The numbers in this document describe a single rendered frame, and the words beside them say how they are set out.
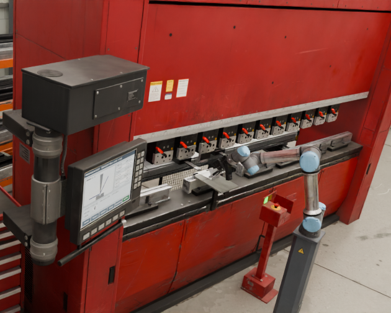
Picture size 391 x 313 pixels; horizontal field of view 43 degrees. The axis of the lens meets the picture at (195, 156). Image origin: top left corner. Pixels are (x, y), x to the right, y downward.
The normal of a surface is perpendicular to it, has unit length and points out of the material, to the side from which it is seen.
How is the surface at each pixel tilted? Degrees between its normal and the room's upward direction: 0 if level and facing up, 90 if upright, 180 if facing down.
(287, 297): 90
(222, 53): 90
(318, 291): 0
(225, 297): 0
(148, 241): 90
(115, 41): 90
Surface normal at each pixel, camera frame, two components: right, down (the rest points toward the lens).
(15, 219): 0.15, -0.90
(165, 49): 0.69, 0.39
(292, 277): -0.52, 0.27
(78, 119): 0.86, 0.32
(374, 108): -0.72, 0.18
